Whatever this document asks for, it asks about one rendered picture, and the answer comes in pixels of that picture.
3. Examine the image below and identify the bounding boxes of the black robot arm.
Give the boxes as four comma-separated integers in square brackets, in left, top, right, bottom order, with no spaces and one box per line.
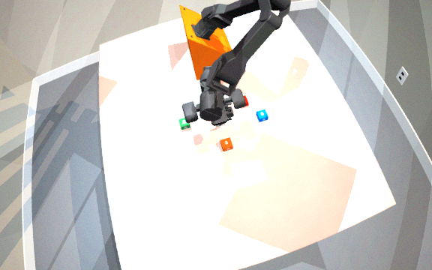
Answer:
[191,0,291,126]

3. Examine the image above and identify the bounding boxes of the green block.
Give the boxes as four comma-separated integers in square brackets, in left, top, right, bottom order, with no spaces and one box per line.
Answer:
[179,118,191,130]

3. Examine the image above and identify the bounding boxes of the blue block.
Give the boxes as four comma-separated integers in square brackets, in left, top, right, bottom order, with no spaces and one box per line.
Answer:
[256,109,269,122]

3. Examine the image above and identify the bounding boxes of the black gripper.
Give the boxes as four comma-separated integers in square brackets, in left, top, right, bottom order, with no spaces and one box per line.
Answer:
[182,88,246,123]

